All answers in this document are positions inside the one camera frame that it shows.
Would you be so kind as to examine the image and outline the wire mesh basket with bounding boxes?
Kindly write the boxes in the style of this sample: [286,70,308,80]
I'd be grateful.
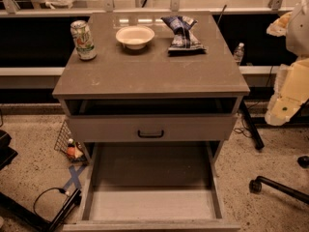
[54,121,87,163]

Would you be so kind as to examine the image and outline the grey drawer cabinet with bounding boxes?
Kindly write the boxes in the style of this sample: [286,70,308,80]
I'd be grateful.
[51,11,251,232]

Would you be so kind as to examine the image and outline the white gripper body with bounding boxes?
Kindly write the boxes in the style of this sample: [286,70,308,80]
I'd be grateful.
[265,58,309,126]

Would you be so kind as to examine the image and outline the clear plastic water bottle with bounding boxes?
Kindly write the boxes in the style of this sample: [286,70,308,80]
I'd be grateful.
[233,43,244,65]

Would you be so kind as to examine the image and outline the open grey drawer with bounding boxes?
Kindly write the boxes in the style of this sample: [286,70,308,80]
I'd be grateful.
[64,142,239,232]

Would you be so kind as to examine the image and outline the green white 7up can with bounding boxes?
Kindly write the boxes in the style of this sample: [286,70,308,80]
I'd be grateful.
[70,20,97,61]

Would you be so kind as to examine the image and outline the white paper bowl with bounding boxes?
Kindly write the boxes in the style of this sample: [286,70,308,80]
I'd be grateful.
[116,26,155,50]

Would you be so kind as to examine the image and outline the black stand base with cable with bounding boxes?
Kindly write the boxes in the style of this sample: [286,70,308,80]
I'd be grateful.
[0,188,81,232]

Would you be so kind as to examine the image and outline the blue chip bag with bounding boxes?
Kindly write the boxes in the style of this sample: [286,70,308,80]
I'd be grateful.
[161,15,206,54]

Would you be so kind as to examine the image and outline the black table leg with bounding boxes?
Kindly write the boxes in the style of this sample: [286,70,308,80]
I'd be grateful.
[239,101,265,150]

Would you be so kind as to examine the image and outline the closed grey upper drawer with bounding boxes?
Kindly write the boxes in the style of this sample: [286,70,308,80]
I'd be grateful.
[67,115,237,142]

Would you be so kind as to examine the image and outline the orange bottle in basket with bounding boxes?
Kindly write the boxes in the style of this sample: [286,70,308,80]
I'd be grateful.
[66,138,84,160]

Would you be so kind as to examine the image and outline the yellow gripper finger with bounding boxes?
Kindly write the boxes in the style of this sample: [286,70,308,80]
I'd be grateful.
[267,12,292,37]

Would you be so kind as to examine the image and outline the black chair leg with caster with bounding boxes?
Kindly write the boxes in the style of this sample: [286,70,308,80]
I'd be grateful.
[249,176,309,204]

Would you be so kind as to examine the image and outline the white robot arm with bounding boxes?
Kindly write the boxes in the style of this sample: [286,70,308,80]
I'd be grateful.
[265,0,309,126]

